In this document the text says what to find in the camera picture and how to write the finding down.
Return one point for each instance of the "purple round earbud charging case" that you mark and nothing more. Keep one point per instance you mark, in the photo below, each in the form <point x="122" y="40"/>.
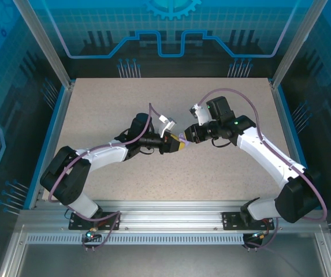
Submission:
<point x="186" y="140"/>

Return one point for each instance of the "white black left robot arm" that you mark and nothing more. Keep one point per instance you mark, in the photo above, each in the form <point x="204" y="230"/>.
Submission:
<point x="107" y="155"/>

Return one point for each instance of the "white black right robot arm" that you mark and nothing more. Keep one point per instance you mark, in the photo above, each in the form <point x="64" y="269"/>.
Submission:
<point x="269" y="153"/>

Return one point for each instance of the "blue aluminium table side rail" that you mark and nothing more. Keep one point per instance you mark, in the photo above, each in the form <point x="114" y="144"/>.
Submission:
<point x="288" y="127"/>
<point x="54" y="127"/>

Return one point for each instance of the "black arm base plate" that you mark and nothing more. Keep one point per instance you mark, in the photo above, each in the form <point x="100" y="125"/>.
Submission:
<point x="231" y="220"/>
<point x="75" y="225"/>

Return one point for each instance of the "aluminium frame post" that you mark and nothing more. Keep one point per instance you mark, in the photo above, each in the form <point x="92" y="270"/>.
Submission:
<point x="44" y="43"/>
<point x="298" y="43"/>

